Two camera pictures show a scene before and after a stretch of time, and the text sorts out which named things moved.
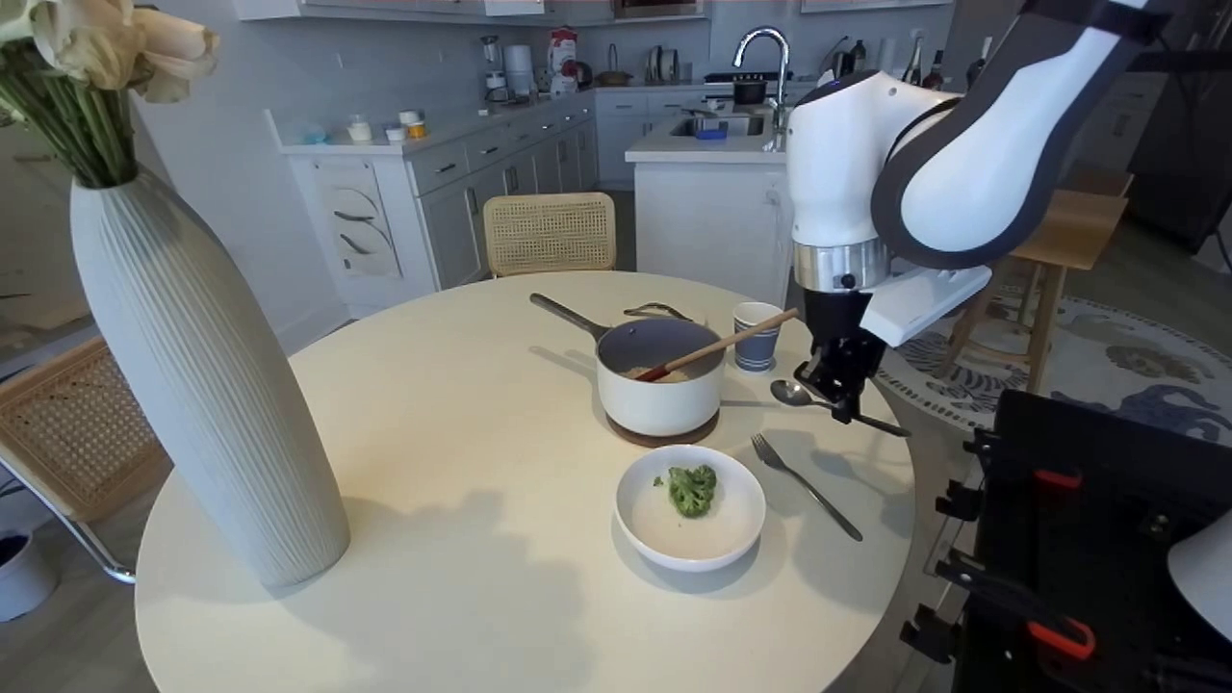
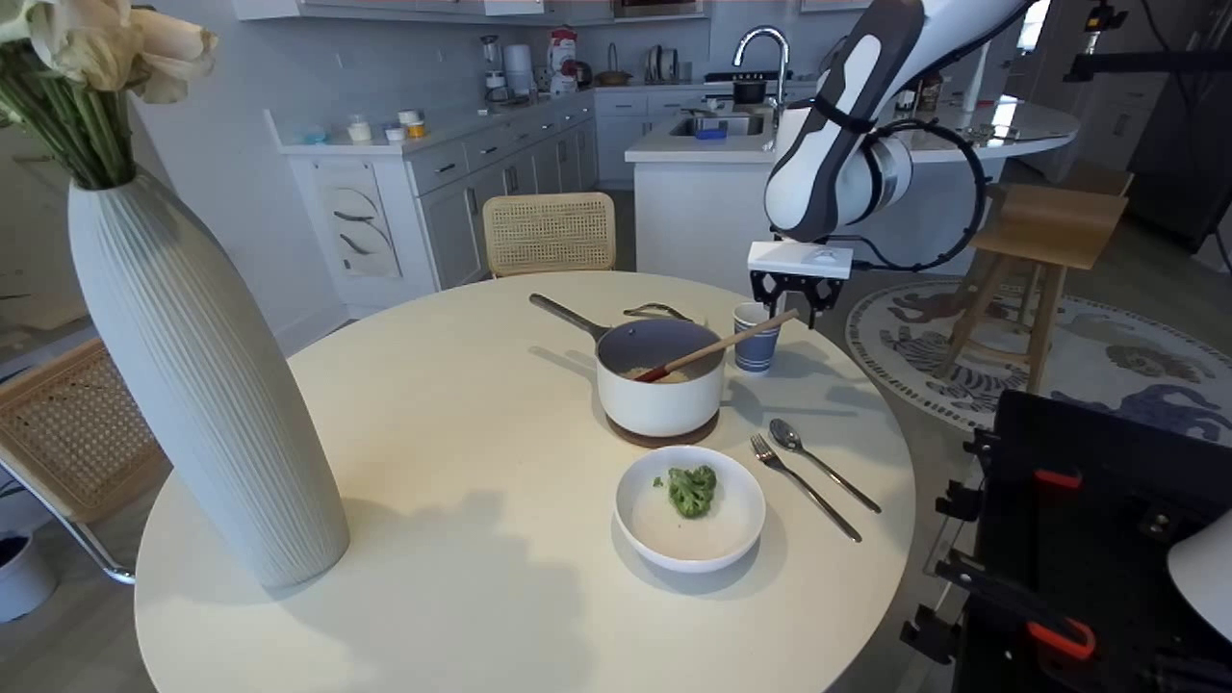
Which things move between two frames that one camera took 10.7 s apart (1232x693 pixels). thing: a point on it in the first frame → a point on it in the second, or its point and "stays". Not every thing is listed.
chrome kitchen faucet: [783, 76] stays
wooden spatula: [660, 372] stays
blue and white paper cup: [758, 352] stays
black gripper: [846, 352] → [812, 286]
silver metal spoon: [790, 390] → [789, 435]
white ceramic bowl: [691, 518] stays
